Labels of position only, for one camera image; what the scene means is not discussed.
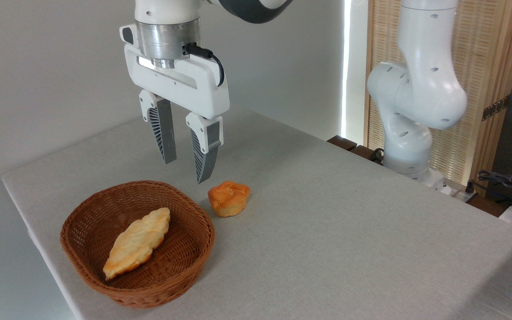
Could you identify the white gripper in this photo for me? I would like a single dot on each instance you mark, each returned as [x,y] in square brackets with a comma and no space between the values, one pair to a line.
[202,91]

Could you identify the long golden bread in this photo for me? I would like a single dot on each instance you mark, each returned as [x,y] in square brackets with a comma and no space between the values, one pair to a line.
[138,242]

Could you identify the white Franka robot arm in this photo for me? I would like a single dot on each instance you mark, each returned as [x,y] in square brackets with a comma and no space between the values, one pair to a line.
[420,89]

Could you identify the orange muffin bread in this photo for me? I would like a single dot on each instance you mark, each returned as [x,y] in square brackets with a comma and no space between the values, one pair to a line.
[228,199]

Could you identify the brown wicker basket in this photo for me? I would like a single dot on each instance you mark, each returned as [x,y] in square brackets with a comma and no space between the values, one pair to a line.
[180,266]

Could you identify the dark wooden furniture edge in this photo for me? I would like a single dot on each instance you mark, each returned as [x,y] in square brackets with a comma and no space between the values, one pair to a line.
[342,143]

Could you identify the dark metal screen hinge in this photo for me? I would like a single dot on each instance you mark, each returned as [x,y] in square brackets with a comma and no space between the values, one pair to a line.
[496,108]

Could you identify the wooden slat screen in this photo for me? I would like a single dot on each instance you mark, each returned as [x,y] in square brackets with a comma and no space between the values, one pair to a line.
[487,58]

